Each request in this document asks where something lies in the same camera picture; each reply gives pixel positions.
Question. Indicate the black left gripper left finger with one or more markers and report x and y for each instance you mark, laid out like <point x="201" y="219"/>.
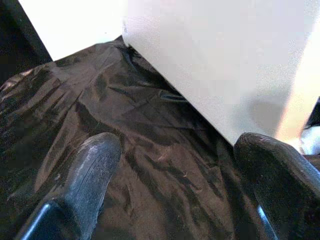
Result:
<point x="85" y="185"/>

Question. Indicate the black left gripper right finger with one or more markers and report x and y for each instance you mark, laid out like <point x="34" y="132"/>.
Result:
<point x="282" y="185"/>

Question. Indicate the white plastic table top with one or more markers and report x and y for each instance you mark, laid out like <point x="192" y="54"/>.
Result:
<point x="212" y="62"/>

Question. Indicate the black shiny tablecloth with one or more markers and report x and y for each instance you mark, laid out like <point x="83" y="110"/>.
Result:
<point x="162" y="150"/>

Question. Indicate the black door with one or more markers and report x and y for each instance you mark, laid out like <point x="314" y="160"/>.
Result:
<point x="15" y="37"/>

